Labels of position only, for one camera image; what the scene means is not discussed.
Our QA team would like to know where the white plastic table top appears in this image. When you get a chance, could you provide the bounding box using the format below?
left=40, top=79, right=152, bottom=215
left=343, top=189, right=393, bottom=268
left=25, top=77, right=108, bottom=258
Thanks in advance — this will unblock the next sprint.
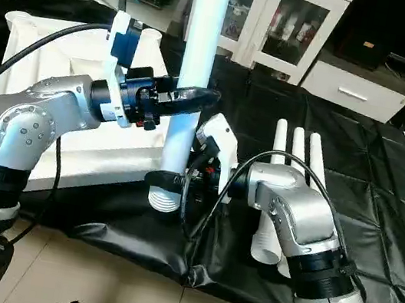
left=0, top=4, right=189, bottom=215

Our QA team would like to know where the white plastic table leg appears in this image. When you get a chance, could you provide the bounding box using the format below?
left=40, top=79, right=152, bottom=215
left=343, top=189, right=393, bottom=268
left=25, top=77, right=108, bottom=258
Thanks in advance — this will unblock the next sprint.
left=248, top=118, right=306, bottom=268
left=269, top=127, right=321, bottom=281
left=300, top=132, right=336, bottom=195
left=143, top=0, right=233, bottom=219

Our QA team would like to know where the white glass door cabinet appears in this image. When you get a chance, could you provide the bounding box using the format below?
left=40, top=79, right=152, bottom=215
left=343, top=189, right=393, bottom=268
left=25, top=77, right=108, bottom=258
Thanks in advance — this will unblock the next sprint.
left=215, top=0, right=353, bottom=92

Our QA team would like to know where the white drawer unit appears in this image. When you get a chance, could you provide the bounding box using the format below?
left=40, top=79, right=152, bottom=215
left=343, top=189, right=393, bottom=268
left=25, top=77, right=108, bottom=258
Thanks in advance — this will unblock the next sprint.
left=297, top=56, right=405, bottom=128

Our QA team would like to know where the black plastic mat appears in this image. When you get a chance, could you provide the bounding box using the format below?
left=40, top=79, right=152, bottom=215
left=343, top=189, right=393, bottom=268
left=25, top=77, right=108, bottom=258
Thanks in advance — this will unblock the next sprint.
left=0, top=0, right=405, bottom=303

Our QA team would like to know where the black box device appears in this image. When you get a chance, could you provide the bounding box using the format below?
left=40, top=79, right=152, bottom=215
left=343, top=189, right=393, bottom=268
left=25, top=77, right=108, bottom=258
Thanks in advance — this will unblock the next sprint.
left=341, top=25, right=399, bottom=74

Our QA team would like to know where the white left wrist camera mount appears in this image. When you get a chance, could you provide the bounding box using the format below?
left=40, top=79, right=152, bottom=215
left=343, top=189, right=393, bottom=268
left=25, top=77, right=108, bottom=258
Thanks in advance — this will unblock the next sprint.
left=92, top=9, right=151, bottom=130

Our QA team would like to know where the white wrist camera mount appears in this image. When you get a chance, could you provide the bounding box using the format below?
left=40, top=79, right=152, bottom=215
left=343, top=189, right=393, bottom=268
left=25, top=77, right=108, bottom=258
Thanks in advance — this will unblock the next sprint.
left=186, top=110, right=246, bottom=198
left=92, top=9, right=151, bottom=130

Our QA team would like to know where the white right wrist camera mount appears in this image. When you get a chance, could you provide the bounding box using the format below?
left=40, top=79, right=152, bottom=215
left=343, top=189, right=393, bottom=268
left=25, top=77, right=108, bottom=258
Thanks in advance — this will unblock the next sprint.
left=186, top=110, right=246, bottom=198

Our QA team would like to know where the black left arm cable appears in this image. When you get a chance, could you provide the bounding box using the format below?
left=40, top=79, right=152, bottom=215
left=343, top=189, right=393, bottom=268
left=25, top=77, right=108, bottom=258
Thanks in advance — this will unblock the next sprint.
left=0, top=5, right=120, bottom=256

